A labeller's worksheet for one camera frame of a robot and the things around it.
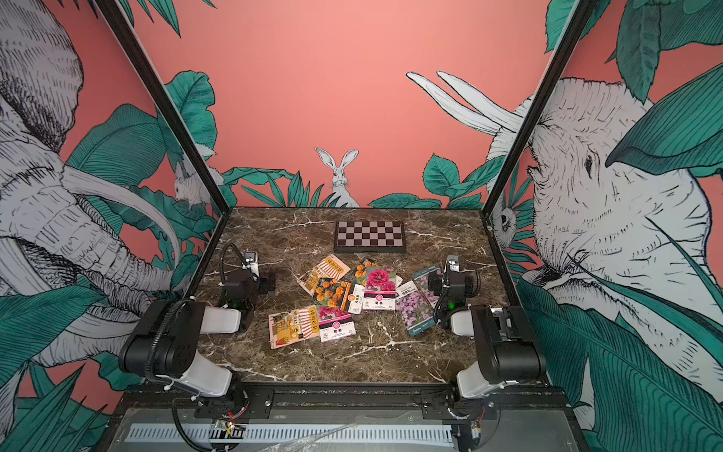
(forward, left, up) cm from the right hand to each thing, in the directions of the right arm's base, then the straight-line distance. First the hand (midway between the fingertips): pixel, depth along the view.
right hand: (449, 266), depth 94 cm
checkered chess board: (+16, +27, -3) cm, 32 cm away
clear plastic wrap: (-48, +41, -6) cm, 63 cm away
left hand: (-1, +66, +1) cm, 66 cm away
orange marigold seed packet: (-7, +38, -6) cm, 39 cm away
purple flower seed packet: (-2, +9, -7) cm, 11 cm away
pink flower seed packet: (-7, +24, -6) cm, 25 cm away
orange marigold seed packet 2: (+2, +31, -6) cm, 31 cm away
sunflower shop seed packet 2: (-19, +52, -6) cm, 55 cm away
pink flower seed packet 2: (-18, +38, -6) cm, 43 cm away
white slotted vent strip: (-47, +45, -7) cm, 65 cm away
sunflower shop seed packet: (+3, +42, -6) cm, 42 cm away
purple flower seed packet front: (-13, +12, -7) cm, 19 cm away
